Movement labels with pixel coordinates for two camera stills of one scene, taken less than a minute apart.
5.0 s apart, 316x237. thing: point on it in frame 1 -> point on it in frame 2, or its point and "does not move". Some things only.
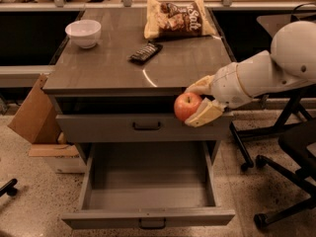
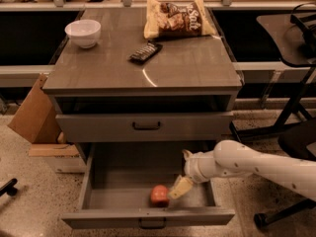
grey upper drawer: [140, 128] does not move
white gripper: [227, 85] -> [192, 169]
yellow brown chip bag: [173, 20] does not move
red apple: [186, 104] -> [159, 197]
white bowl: [84, 33] does not move
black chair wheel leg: [9, 188] does not move
